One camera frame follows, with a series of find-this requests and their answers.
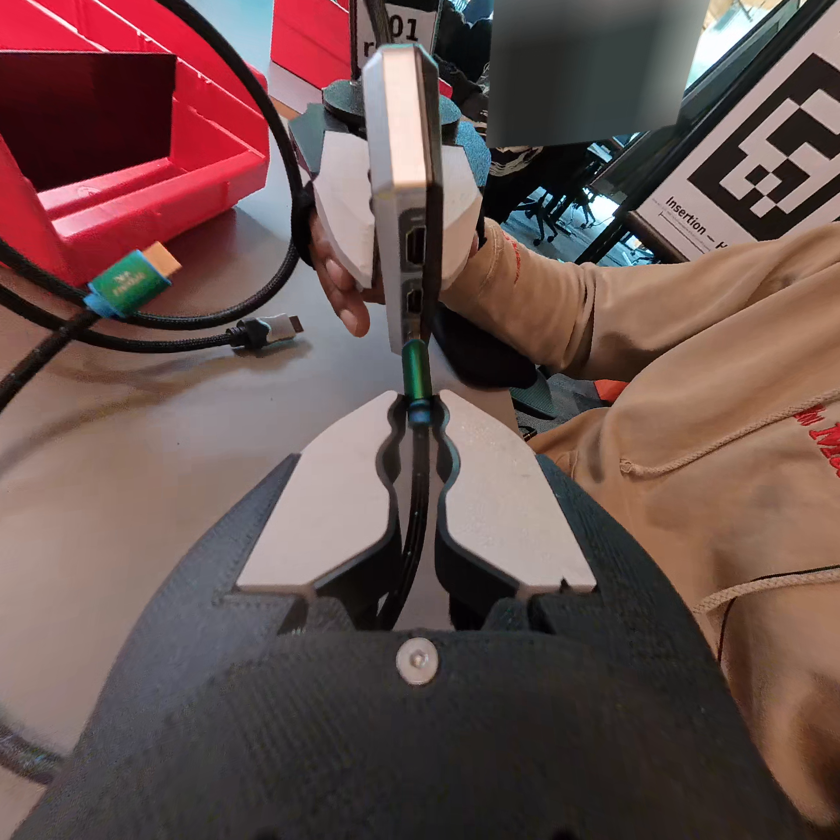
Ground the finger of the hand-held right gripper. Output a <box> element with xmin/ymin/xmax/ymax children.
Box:
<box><xmin>436</xmin><ymin>144</ymin><xmax>484</xmax><ymax>293</ymax></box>
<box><xmin>308</xmin><ymin>130</ymin><xmax>378</xmax><ymax>291</ymax></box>

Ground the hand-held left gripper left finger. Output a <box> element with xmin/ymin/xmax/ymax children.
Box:
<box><xmin>235</xmin><ymin>390</ymin><xmax>403</xmax><ymax>595</ymax></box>

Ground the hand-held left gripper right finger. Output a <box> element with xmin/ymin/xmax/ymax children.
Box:
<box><xmin>434</xmin><ymin>389</ymin><xmax>598</xmax><ymax>598</ymax></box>

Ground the thick black braided cable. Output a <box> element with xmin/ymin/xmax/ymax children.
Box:
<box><xmin>0</xmin><ymin>0</ymin><xmax>303</xmax><ymax>329</ymax></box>

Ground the silver hub adapter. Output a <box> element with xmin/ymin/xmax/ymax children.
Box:
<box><xmin>361</xmin><ymin>42</ymin><xmax>444</xmax><ymax>355</ymax></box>

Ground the person's right forearm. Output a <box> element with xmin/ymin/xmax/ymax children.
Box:
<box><xmin>440</xmin><ymin>223</ymin><xmax>840</xmax><ymax>395</ymax></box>

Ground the person's right hand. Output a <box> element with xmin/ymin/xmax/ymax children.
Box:
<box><xmin>307</xmin><ymin>210</ymin><xmax>388</xmax><ymax>339</ymax></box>

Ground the red plastic bin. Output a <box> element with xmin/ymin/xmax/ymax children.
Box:
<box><xmin>0</xmin><ymin>0</ymin><xmax>271</xmax><ymax>287</ymax></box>
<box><xmin>270</xmin><ymin>0</ymin><xmax>358</xmax><ymax>85</ymax></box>

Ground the person's torso beige hoodie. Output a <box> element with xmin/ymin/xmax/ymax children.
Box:
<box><xmin>528</xmin><ymin>367</ymin><xmax>840</xmax><ymax>828</ymax></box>

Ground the wooden sign board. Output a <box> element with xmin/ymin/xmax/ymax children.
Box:
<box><xmin>633</xmin><ymin>0</ymin><xmax>840</xmax><ymax>263</ymax></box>

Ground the black bin divider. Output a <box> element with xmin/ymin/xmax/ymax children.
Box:
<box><xmin>0</xmin><ymin>51</ymin><xmax>179</xmax><ymax>193</ymax></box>

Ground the black cable silver plug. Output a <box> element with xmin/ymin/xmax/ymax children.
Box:
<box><xmin>0</xmin><ymin>282</ymin><xmax>306</xmax><ymax>355</ymax></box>

